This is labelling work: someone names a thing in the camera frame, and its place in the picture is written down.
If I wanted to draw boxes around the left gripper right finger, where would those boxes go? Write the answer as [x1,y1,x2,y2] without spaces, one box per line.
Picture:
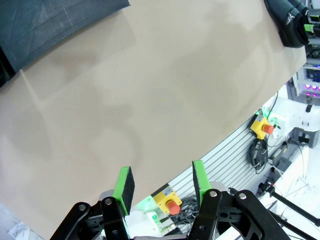
[191,159,291,240]

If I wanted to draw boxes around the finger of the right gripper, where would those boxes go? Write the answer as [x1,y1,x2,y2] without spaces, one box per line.
[303,22,320,36]
[305,7,320,23]

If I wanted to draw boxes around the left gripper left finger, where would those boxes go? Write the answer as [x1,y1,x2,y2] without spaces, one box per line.
[49,165,136,240]

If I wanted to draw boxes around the dark leather dress shoe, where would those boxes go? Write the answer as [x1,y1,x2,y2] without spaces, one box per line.
[264,0,310,49]

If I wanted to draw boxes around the white socket with green light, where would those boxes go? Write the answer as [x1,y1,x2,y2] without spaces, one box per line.
[144,211,162,232]
[266,112,290,140]

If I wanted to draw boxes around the yellow emergency stop button box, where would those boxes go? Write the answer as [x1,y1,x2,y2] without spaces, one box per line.
[250,115,275,140]
[153,188,181,216]

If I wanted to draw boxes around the device with purple lights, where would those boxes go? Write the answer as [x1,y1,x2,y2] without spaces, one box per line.
[296,66,320,101]

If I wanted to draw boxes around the black tripod rod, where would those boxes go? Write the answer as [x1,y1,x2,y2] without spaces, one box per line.
[258,182,320,226]

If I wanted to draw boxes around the black power adapter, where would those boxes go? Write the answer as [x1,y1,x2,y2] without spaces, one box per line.
[271,142,293,173]

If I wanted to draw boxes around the coiled black cable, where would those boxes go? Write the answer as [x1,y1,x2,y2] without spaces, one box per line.
[174,195,202,226]
[249,138,269,175]

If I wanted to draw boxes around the aluminium slotted table frame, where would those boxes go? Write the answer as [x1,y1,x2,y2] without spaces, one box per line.
[149,116,266,204]

